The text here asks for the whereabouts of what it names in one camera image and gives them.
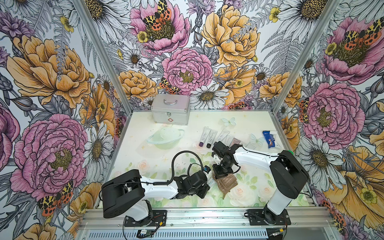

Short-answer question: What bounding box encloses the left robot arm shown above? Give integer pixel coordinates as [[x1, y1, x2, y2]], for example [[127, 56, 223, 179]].
[[101, 169, 210, 221]]

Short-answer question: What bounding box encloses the aluminium front rail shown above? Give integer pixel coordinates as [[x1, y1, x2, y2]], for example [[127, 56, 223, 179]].
[[76, 207, 342, 240]]

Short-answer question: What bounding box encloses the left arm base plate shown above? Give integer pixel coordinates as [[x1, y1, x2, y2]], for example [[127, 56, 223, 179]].
[[124, 210, 168, 227]]

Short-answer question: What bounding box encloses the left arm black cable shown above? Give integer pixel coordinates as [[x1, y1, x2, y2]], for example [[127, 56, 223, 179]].
[[98, 150, 206, 217]]

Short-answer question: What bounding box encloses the metallic pink toothpaste tube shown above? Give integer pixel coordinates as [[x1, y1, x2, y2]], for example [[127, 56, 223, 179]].
[[231, 138, 241, 146]]

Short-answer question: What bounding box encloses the silver metal first-aid case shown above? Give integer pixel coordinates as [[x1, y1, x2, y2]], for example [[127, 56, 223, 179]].
[[151, 94, 190, 126]]

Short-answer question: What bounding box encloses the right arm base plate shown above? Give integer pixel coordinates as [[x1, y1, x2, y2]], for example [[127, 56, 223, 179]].
[[244, 209, 292, 226]]

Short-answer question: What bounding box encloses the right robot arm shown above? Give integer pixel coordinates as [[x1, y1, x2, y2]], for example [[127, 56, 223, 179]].
[[212, 142, 310, 225]]

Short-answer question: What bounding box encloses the pink cap toothpaste tube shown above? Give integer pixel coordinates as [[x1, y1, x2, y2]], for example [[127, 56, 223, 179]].
[[224, 135, 234, 147]]

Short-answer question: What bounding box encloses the dark green cap toothpaste tube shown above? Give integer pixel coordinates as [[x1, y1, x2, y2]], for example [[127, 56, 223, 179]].
[[207, 178, 217, 188]]

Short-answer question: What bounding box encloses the blue bandage packet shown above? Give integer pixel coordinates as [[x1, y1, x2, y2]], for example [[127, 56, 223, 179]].
[[263, 131, 277, 149]]

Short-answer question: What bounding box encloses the purple cap toothpaste tube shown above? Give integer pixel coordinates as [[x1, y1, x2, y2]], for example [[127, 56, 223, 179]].
[[217, 129, 230, 142], [199, 127, 211, 147]]

